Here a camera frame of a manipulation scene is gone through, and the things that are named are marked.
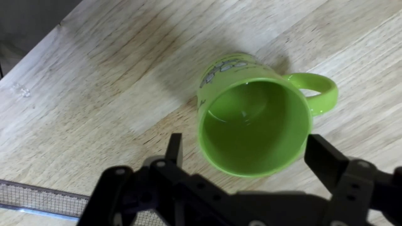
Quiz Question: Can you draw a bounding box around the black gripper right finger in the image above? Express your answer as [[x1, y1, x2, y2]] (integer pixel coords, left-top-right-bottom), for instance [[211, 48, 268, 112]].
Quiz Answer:
[[303, 133, 352, 198]]

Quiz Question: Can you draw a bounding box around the long metal ruler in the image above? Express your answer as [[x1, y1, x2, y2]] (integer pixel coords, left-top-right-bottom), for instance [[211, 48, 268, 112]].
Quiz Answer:
[[0, 178, 93, 221]]

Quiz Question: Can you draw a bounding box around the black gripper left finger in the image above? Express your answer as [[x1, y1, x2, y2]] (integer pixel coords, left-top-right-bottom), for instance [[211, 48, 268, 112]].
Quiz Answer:
[[164, 132, 184, 167]]

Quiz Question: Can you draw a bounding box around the green mug with print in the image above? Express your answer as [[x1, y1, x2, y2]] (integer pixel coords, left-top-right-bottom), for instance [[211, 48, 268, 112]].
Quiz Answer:
[[196, 50, 340, 181]]

